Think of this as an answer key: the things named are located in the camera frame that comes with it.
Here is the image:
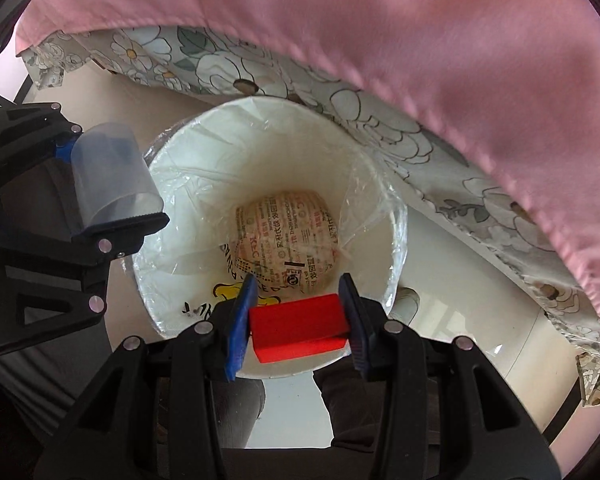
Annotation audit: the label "clear plastic cup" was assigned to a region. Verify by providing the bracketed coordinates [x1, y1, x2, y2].
[70, 122, 163, 228]

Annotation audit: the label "red block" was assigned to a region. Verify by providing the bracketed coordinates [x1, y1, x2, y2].
[249, 294, 350, 364]

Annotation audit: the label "white trash bin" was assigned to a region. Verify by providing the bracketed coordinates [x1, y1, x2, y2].
[132, 95, 410, 380]

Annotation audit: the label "right leg grey trousers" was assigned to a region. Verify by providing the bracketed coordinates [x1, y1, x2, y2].
[313, 356, 386, 453]

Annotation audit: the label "printed paper wrapper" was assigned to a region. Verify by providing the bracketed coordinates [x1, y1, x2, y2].
[224, 191, 339, 295]

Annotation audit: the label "grey floral bed skirt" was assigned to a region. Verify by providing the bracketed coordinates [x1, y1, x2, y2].
[16, 26, 600, 405]

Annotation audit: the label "pink floral bed cover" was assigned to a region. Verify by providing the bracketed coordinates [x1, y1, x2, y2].
[16, 0, 600, 318]

